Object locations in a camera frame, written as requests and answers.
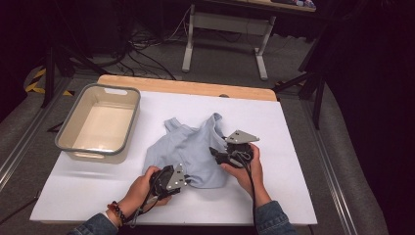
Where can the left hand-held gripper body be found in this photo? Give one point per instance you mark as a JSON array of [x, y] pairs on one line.
[[168, 182]]

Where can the white metal table frame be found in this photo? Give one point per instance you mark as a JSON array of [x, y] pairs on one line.
[[228, 23]]

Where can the light blue tank top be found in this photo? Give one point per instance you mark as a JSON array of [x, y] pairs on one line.
[[192, 153]]

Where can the beige basket with grey rim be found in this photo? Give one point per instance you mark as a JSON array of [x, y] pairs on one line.
[[98, 124]]

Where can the person's left hand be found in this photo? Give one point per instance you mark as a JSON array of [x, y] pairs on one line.
[[137, 192]]

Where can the colourful item on desk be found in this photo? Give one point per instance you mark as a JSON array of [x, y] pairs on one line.
[[301, 3]]

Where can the aluminium floor rail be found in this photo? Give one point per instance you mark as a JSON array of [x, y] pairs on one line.
[[26, 140], [329, 169]]

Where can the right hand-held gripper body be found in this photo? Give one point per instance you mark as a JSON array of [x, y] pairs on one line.
[[239, 153]]

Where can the yellow and black hazard tape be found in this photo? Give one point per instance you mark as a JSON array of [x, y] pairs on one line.
[[36, 85]]

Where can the black tripod stand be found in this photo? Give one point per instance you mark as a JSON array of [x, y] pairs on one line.
[[314, 81], [49, 71]]

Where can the person's right hand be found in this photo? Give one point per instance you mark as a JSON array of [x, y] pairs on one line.
[[251, 179]]

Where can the wooden table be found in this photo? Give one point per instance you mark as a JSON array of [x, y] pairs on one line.
[[182, 85]]

